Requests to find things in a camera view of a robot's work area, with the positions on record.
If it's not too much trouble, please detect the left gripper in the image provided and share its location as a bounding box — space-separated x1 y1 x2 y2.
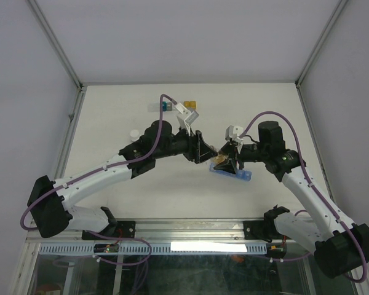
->
154 124 218 164

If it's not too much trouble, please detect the aluminium front rail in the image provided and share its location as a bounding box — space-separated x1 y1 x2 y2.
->
26 217 356 245

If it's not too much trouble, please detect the left aluminium frame post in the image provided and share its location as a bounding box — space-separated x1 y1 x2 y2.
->
26 0 87 93

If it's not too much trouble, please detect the right aluminium frame post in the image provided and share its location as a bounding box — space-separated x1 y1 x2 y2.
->
295 0 350 89

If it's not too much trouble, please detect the grey slotted cable duct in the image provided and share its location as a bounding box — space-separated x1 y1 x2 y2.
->
39 242 267 256

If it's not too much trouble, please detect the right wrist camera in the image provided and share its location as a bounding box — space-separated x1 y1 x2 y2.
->
224 125 244 143

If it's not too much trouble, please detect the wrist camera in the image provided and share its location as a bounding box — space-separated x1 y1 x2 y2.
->
175 102 199 136
224 125 244 143

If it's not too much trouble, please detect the amber pill bottle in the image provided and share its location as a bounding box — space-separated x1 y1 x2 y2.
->
210 154 228 165

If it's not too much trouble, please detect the blue weekly pill organizer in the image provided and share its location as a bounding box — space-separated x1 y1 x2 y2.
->
209 163 252 182

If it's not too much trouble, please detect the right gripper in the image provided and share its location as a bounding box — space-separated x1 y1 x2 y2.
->
213 141 269 174

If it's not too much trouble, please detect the aluminium frame post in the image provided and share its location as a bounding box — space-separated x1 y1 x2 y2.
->
295 0 350 89
26 0 87 93

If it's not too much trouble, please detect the white cap pill bottle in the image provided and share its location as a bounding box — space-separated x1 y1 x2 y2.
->
129 129 140 142

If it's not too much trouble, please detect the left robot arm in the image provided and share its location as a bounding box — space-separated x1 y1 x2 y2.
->
27 120 217 239

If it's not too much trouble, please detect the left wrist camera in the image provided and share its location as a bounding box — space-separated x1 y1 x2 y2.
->
175 102 199 136

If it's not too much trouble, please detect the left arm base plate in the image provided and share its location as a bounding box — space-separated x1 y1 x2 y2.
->
81 220 136 240

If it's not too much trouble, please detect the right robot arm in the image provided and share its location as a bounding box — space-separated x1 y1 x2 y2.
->
214 121 369 283

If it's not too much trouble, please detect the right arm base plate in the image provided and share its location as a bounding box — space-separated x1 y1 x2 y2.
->
243 219 284 243

